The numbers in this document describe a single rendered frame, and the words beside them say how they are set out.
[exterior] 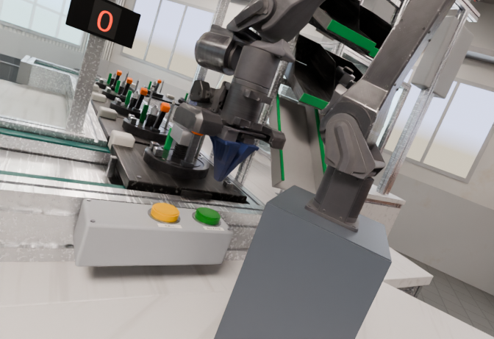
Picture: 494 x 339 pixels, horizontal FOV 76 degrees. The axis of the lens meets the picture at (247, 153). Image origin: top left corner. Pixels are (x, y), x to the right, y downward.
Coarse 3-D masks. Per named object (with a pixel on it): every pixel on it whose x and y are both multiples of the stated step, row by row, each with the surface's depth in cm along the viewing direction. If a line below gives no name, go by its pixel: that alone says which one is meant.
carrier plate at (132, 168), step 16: (112, 144) 67; (128, 160) 60; (128, 176) 52; (144, 176) 55; (160, 176) 58; (176, 176) 61; (208, 176) 68; (160, 192) 54; (176, 192) 56; (208, 192) 59; (224, 192) 62; (240, 192) 66
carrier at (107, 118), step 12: (108, 108) 91; (144, 108) 89; (156, 108) 86; (108, 120) 86; (120, 120) 91; (132, 120) 82; (144, 120) 90; (168, 120) 92; (108, 132) 74; (132, 132) 81; (144, 132) 81; (156, 132) 82; (144, 144) 76
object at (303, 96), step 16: (304, 48) 91; (320, 48) 91; (288, 64) 78; (304, 64) 95; (320, 64) 89; (288, 80) 76; (304, 80) 83; (320, 80) 87; (304, 96) 69; (320, 96) 79
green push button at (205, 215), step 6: (198, 210) 49; (204, 210) 49; (210, 210) 50; (198, 216) 48; (204, 216) 47; (210, 216) 48; (216, 216) 49; (204, 222) 47; (210, 222) 48; (216, 222) 48
